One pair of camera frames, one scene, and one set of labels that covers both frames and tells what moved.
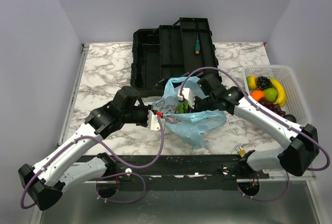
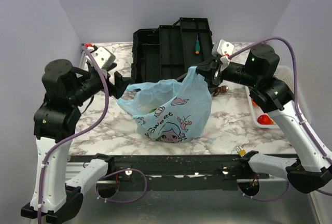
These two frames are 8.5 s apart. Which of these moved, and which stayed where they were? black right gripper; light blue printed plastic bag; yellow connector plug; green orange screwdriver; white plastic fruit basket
Moved: light blue printed plastic bag; black right gripper
Stayed: yellow connector plug; green orange screwdriver; white plastic fruit basket
